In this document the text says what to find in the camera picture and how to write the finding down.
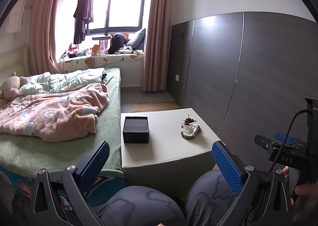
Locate black open jewelry box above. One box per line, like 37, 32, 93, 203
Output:
122, 117, 149, 144

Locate person's right hand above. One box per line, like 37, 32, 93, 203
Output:
282, 166, 318, 207

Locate person's right knee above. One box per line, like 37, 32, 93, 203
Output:
185, 170, 238, 226

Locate person's knee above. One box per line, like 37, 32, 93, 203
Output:
98, 186, 186, 225
185, 170, 238, 226

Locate green bed sheet mattress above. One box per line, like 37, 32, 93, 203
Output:
1, 68, 123, 179

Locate person's left knee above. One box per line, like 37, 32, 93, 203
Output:
98, 186, 186, 225

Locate pink fleece blanket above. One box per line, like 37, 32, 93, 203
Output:
1, 83, 109, 142

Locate white low table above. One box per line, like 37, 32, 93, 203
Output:
121, 109, 219, 194

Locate light green quilt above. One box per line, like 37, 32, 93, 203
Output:
19, 68, 107, 96

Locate beige plush bear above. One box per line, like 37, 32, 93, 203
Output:
1, 71, 28, 100

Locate cardboard floor sheets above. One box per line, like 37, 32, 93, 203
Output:
131, 101, 180, 112

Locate left pink curtain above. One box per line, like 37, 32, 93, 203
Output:
29, 0, 61, 75

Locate cream bed headboard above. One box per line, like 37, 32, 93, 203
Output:
0, 46, 30, 84

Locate dark hanging clothes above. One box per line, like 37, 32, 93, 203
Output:
73, 0, 94, 44

